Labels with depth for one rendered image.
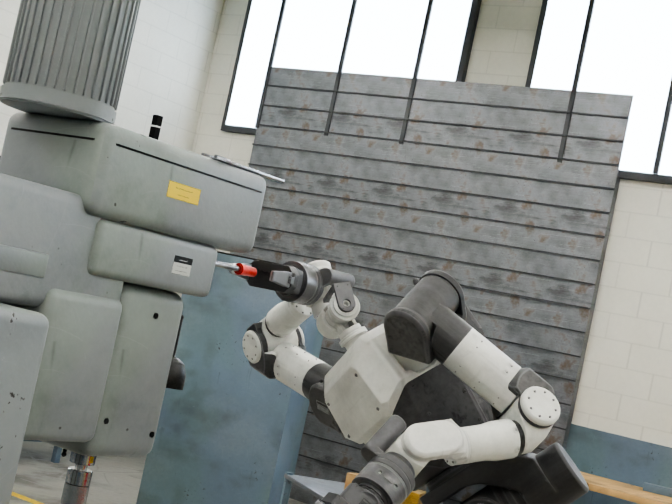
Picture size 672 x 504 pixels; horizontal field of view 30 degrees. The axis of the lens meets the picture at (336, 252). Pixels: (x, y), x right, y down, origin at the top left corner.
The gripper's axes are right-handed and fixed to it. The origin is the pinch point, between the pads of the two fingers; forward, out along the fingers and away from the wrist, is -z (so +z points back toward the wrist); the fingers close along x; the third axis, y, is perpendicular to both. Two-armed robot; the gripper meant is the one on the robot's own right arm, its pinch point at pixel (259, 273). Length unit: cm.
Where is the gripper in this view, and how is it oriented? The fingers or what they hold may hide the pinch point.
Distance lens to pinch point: 257.0
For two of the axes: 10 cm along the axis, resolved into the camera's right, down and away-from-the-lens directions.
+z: 5.4, 1.5, 8.3
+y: -2.0, 9.8, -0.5
